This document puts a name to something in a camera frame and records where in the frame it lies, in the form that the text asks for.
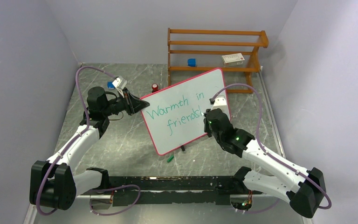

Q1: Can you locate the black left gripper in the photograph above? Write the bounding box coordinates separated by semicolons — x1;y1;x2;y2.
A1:
103;88;149;117

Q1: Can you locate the pink-framed whiteboard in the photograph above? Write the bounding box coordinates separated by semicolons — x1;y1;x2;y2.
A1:
141;68;227;155

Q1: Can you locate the green marker cap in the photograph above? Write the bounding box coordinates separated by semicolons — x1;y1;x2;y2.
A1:
166;155;174;163

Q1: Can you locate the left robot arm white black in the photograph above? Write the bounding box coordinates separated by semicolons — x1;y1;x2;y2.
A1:
29;87;150;215

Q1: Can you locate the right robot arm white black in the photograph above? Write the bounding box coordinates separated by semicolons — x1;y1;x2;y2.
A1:
204;109;326;218

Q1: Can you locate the blue eraser block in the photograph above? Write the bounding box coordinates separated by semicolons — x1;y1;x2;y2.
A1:
107;82;115;90

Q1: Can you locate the blue object on rack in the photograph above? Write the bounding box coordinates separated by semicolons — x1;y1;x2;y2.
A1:
187;58;197;67

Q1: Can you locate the orange wooden rack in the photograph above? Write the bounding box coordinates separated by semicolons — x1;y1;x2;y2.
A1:
167;28;269;86

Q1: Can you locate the white red box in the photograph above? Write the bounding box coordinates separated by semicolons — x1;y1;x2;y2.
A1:
221;53;245;66

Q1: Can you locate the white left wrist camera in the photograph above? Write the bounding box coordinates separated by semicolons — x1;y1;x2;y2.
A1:
112;76;127;90

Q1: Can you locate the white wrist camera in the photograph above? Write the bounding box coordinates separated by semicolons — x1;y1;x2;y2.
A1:
112;76;127;90
211;95;229;113

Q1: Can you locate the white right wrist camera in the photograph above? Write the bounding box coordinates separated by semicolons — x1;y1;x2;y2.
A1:
211;95;229;113

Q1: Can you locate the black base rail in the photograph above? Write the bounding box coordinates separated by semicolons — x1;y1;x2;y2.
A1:
86;176;250;207

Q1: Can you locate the aluminium frame rail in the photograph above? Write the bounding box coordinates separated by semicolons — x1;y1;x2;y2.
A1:
23;193;93;224

